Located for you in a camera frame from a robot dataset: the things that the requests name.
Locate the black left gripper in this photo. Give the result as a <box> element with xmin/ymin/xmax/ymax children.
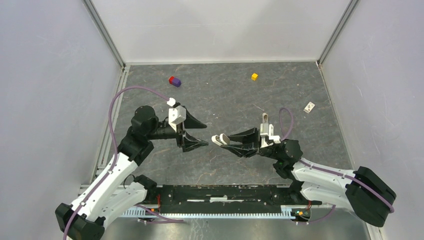
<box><xmin>146</xmin><ymin>106</ymin><xmax>209</xmax><ymax>152</ymax></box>

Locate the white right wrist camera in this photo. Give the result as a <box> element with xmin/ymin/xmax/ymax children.
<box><xmin>259</xmin><ymin>123</ymin><xmax>281</xmax><ymax>148</ymax></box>

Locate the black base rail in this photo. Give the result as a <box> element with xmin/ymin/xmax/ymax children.
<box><xmin>142</xmin><ymin>184</ymin><xmax>322</xmax><ymax>214</ymax></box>

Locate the red and purple block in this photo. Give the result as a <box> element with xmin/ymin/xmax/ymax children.
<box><xmin>168</xmin><ymin>76</ymin><xmax>182</xmax><ymax>88</ymax></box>

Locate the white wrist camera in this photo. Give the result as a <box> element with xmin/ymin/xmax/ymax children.
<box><xmin>259</xmin><ymin>123</ymin><xmax>281</xmax><ymax>148</ymax></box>
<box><xmin>166</xmin><ymin>97</ymin><xmax>187</xmax><ymax>133</ymax></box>

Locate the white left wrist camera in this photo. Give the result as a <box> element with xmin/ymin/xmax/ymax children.
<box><xmin>166</xmin><ymin>97</ymin><xmax>187</xmax><ymax>133</ymax></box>

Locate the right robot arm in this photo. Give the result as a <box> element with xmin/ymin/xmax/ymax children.
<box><xmin>211</xmin><ymin>127</ymin><xmax>397</xmax><ymax>227</ymax></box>

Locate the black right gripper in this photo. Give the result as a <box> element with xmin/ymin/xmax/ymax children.
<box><xmin>220</xmin><ymin>127</ymin><xmax>281</xmax><ymax>161</ymax></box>

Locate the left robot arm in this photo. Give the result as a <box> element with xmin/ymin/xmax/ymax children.
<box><xmin>55</xmin><ymin>103</ymin><xmax>208</xmax><ymax>240</ymax></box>

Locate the yellow cube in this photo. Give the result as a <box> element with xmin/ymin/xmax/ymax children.
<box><xmin>251</xmin><ymin>73</ymin><xmax>259</xmax><ymax>81</ymax></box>

